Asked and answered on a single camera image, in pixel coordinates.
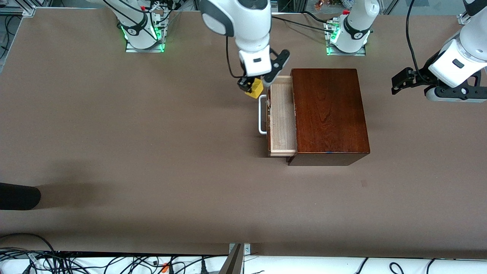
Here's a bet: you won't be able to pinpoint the black cable on table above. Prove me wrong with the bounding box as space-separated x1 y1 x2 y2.
271 13 335 33

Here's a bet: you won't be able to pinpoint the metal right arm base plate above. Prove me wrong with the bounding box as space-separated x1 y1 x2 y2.
126 15 165 53

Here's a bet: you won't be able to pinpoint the dark brown wooden cabinet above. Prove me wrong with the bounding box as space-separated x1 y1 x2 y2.
287 68 371 166

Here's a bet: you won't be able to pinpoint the yellow wooden block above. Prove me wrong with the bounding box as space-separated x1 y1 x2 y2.
245 78 264 99

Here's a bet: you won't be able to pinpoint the white board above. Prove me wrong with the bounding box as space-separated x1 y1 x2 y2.
0 253 487 274

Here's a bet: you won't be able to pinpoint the black arm wrist cable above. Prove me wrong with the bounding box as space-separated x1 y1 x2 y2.
226 36 246 80
406 0 426 83

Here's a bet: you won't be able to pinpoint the small metal bracket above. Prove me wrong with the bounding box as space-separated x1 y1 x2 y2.
229 243 251 256

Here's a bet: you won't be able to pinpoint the black cable loop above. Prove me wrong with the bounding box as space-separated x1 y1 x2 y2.
0 233 56 253

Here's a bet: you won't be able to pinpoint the black left arm wrist cable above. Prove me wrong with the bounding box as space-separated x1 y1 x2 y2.
406 0 426 83

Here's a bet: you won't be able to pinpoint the black right arm wrist cable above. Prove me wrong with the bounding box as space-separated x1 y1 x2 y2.
226 36 246 80

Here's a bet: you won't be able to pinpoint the grey metal post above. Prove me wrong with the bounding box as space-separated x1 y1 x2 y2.
219 244 244 274

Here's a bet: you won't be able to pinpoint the tangled black cables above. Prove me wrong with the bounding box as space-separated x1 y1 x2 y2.
0 247 229 274

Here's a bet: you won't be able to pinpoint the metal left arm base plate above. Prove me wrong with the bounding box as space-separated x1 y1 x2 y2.
325 21 366 56

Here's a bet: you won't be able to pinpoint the wooden drawer with white handle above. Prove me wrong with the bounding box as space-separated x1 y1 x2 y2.
259 75 298 157

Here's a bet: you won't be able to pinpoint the black cylinder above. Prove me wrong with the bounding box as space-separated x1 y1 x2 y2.
0 183 41 210

